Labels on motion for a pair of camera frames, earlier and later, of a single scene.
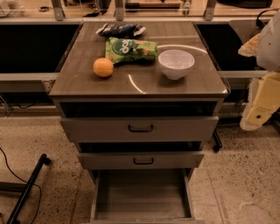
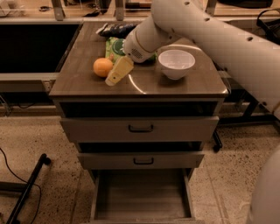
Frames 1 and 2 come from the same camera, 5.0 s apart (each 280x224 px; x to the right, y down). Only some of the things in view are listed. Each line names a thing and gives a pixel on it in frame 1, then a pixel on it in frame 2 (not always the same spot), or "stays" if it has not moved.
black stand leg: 24,188 stays
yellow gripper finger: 264,101 to 133,50
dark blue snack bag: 121,30 stays
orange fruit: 102,67 stays
